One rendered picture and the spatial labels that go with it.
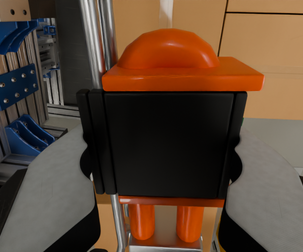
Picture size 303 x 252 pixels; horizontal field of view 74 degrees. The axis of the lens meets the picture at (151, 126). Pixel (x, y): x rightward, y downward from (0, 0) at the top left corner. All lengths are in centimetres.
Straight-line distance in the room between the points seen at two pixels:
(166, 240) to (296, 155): 183
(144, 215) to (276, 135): 166
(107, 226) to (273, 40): 86
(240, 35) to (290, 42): 18
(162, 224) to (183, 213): 4
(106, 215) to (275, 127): 139
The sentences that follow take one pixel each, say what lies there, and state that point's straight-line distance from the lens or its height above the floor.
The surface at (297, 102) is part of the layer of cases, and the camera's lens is 103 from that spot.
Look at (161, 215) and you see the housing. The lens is 21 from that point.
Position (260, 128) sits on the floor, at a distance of 171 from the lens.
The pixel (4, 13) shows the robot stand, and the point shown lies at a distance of 46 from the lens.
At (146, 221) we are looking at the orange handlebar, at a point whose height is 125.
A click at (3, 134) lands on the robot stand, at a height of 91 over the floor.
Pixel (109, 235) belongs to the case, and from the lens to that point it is 78.
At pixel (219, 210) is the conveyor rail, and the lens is 124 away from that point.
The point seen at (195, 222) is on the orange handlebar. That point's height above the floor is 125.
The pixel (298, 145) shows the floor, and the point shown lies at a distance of 193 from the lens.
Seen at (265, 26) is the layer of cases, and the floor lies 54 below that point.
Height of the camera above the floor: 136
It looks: 61 degrees down
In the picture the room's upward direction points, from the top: 173 degrees counter-clockwise
